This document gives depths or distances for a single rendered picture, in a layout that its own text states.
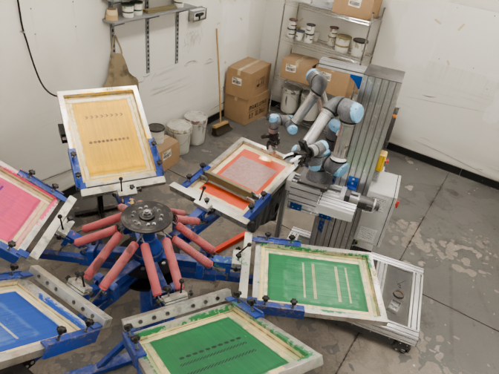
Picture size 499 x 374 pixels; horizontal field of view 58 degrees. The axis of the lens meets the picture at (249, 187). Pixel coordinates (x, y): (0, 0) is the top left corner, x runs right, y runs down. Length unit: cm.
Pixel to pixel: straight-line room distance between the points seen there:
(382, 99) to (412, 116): 346
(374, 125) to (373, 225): 78
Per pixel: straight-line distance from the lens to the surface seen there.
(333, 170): 307
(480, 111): 633
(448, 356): 416
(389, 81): 305
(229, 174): 351
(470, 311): 462
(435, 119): 646
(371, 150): 322
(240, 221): 302
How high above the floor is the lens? 297
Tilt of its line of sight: 34 degrees down
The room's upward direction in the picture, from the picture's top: 8 degrees clockwise
